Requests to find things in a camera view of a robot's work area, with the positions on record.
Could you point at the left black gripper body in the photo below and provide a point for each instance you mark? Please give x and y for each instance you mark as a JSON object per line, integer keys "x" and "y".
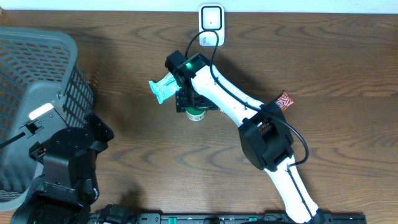
{"x": 92, "y": 142}

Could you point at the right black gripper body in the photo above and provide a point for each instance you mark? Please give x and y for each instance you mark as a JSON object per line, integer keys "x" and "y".
{"x": 189, "y": 99}

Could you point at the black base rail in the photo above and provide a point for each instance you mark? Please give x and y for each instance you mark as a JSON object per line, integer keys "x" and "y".
{"x": 155, "y": 218}

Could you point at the teal snack packet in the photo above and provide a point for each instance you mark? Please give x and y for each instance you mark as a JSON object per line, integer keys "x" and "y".
{"x": 165, "y": 88}

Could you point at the green lid jar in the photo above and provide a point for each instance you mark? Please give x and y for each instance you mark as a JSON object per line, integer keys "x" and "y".
{"x": 195, "y": 115}

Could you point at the red chocolate bar wrapper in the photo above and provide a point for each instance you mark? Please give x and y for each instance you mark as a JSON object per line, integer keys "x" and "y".
{"x": 284, "y": 101}

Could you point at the grey plastic shopping basket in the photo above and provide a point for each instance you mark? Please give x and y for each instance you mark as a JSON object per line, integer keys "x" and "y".
{"x": 37, "y": 67}

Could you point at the white barcode scanner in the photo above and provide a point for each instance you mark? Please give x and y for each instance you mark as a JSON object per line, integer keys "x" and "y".
{"x": 211, "y": 17}

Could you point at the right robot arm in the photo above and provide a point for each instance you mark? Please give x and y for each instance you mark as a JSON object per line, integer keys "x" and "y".
{"x": 265, "y": 136}

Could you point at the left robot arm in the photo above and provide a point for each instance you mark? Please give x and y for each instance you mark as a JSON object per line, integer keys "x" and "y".
{"x": 68, "y": 186}

